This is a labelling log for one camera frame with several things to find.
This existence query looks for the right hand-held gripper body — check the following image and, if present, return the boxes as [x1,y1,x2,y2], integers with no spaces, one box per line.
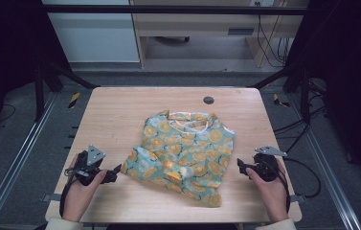
[253,145,288,183]

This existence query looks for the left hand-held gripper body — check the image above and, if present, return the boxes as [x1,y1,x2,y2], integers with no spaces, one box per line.
[68,144,107,187]

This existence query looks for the lemon print fabric garment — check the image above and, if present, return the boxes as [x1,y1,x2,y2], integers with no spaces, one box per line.
[120,109,236,208]

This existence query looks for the person's right hand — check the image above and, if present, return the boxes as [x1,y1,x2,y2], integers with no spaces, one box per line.
[245,160,291,223]

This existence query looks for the person's left hand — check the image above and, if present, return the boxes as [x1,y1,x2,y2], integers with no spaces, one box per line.
[62,153,108,223]

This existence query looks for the person's right cream sleeve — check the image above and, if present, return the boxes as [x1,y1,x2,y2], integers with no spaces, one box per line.
[256,218,298,230]

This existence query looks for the person's cream sleeve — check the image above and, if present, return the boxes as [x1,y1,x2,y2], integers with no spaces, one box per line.
[256,218,298,230]
[45,217,85,230]

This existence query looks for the yellow black striped tape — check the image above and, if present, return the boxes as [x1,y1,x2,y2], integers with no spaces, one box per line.
[68,91,81,110]
[272,93,291,109]

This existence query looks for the person's left cream sleeve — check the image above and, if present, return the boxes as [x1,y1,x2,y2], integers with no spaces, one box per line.
[45,217,85,230]

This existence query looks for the black metal stand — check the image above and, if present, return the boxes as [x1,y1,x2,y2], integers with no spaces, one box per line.
[34,61,101,123]
[248,62,314,125]

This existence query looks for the white cabinet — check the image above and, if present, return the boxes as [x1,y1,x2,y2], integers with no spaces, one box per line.
[47,12,141,63]

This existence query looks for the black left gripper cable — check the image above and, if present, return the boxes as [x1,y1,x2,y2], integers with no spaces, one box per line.
[58,167,78,219]

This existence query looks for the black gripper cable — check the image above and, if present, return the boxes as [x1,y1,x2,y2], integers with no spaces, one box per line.
[275,157,323,214]
[58,167,78,219]

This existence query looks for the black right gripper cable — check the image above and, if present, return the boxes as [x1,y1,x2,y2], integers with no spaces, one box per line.
[275,157,323,214]

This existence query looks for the black floor cables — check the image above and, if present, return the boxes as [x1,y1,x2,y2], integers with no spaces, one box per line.
[273,79,328,155]

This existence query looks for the aluminium floor rail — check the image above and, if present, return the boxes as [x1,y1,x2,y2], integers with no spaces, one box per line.
[287,92,361,230]
[0,91,59,230]

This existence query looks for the thin black floor cable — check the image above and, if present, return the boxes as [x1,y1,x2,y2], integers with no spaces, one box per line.
[0,103,17,125]

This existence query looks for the black cables behind desk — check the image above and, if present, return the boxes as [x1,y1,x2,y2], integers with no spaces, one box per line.
[255,1,293,68]

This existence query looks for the black horizontal frame bar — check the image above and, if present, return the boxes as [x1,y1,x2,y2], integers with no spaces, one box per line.
[39,4,308,16]

